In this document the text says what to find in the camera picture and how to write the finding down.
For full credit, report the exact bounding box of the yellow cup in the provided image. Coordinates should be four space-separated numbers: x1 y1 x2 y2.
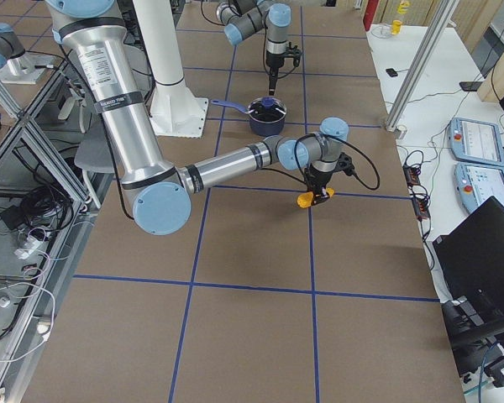
391 19 402 35

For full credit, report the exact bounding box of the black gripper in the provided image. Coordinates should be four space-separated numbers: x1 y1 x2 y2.
304 166 332 206
265 51 285 96

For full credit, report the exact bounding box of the glass pot lid blue knob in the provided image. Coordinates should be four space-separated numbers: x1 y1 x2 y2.
248 97 286 122

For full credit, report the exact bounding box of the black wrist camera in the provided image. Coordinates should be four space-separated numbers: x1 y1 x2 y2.
333 153 356 176
285 43 302 68

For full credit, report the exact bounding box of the blue teach pendant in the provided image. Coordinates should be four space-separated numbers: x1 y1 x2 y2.
454 162 504 213
447 118 504 167

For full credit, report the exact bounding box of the lower blue teach pendant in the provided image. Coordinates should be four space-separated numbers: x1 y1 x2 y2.
454 162 504 213

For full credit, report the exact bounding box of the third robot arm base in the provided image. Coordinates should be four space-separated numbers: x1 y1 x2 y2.
0 23 55 85

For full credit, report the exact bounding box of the upper blue teach pendant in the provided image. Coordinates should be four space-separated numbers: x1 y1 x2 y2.
447 118 504 167

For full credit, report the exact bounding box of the yellow corn cob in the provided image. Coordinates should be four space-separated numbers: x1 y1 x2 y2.
297 187 335 208

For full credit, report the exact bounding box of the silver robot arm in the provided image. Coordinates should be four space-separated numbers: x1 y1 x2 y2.
47 1 349 235
205 1 302 96

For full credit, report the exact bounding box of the small black square device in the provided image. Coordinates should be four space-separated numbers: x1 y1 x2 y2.
386 68 398 77

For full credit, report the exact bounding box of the grey office chair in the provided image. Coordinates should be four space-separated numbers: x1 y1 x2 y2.
75 123 114 209

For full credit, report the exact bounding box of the aluminium frame post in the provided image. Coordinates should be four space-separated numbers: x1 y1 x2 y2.
384 0 459 139

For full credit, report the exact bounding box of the dark blue saucepan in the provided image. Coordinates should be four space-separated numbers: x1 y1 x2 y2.
211 99 286 137

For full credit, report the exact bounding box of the black laptop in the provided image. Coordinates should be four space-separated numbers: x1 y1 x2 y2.
433 196 504 311

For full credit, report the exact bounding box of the black power adapter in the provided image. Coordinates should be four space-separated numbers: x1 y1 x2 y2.
0 206 24 230

